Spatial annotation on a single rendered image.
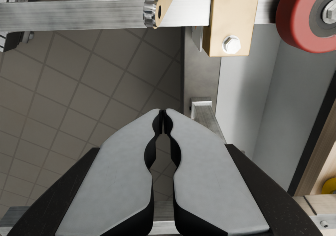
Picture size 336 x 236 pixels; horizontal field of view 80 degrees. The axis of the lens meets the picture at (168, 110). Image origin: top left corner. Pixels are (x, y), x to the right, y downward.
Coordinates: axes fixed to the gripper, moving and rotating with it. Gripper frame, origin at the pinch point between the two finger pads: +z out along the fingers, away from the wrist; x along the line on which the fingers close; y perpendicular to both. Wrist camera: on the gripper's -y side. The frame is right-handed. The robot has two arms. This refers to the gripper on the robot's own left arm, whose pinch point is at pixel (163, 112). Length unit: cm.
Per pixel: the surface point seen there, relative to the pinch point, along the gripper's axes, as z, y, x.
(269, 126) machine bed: 34, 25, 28
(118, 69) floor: 100, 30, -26
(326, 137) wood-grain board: 11.9, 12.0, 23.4
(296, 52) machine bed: 31.5, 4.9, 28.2
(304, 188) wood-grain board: 11.7, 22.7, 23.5
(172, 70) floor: 100, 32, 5
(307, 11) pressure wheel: 9.9, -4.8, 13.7
